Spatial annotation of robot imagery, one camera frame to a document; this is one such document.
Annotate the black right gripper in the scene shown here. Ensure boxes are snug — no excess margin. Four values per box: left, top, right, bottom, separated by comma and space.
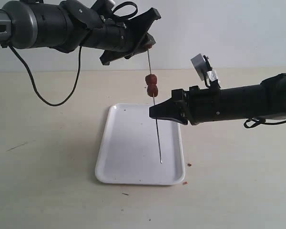
149, 86, 223, 125

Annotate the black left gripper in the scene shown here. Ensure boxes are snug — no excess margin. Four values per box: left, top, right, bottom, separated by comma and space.
81, 0, 161, 65

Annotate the thin metal skewer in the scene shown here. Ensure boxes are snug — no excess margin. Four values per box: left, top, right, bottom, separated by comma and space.
147, 49, 163, 164

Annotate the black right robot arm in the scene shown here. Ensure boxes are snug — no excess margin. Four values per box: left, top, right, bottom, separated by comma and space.
149, 73, 286, 128

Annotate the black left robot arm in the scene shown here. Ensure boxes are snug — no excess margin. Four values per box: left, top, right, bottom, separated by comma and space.
0, 0, 161, 65

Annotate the white rectangular plastic tray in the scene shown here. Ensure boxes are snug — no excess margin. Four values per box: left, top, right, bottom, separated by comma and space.
95, 103, 185, 186

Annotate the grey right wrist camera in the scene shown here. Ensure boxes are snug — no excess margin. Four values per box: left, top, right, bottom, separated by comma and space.
191, 53, 221, 89

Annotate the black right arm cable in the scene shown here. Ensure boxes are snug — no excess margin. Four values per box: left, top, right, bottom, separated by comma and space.
243, 115, 286, 129

